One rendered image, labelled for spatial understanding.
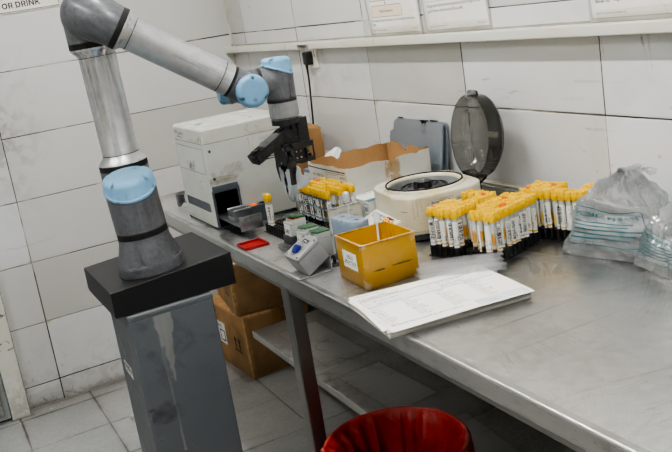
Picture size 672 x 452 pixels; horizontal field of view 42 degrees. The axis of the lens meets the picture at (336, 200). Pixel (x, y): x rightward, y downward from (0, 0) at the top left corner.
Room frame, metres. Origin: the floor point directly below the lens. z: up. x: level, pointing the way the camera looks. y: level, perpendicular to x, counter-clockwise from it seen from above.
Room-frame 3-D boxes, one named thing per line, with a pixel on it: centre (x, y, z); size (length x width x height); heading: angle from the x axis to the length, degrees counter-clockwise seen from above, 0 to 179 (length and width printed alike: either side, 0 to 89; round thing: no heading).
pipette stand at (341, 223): (1.98, -0.02, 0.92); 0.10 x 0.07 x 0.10; 32
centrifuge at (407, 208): (2.15, -0.21, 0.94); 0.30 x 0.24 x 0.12; 107
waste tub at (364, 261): (1.82, -0.07, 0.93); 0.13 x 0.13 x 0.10; 23
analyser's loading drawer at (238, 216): (2.43, 0.28, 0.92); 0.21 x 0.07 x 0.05; 26
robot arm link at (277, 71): (2.17, 0.10, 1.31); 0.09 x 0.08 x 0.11; 105
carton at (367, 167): (2.51, -0.11, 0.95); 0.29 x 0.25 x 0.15; 116
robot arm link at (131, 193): (1.95, 0.46, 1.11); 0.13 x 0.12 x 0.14; 15
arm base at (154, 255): (1.95, 0.45, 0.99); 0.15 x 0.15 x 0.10
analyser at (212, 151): (2.65, 0.29, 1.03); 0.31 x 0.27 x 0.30; 26
